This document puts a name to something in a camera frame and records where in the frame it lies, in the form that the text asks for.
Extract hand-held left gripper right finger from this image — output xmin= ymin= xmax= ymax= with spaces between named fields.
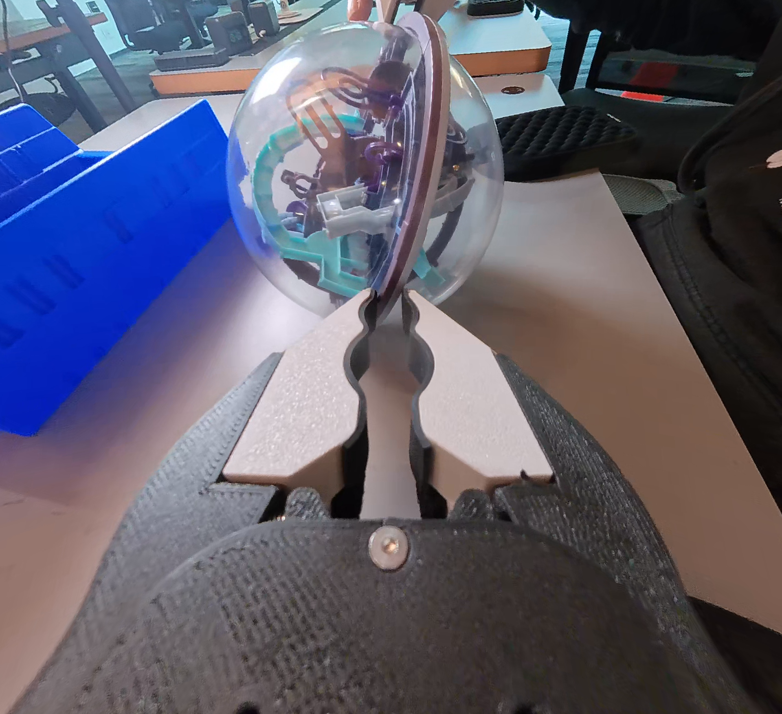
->
xmin=402 ymin=291 xmax=555 ymax=514

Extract small black speaker box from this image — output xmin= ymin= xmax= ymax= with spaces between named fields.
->
xmin=249 ymin=0 xmax=279 ymax=38

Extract black power station box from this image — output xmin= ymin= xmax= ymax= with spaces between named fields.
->
xmin=204 ymin=11 xmax=249 ymax=52

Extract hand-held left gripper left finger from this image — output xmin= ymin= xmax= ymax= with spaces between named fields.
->
xmin=222 ymin=288 xmax=379 ymax=514

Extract orange-edged grey desk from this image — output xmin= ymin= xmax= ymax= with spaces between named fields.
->
xmin=149 ymin=0 xmax=552 ymax=95

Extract clear plastic maze ball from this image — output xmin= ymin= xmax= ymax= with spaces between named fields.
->
xmin=226 ymin=14 xmax=505 ymax=324

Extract grey-green chair seat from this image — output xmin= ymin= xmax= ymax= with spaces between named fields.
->
xmin=602 ymin=173 xmax=683 ymax=217

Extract blue plastic bin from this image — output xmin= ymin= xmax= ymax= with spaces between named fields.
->
xmin=0 ymin=103 xmax=106 ymax=214
xmin=0 ymin=99 xmax=237 ymax=438

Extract long black bar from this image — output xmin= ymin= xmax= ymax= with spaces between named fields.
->
xmin=153 ymin=48 xmax=231 ymax=72

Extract black perforated chair armrest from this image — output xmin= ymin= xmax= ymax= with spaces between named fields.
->
xmin=495 ymin=106 xmax=640 ymax=181

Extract black desk mat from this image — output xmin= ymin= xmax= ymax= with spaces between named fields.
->
xmin=238 ymin=0 xmax=349 ymax=58

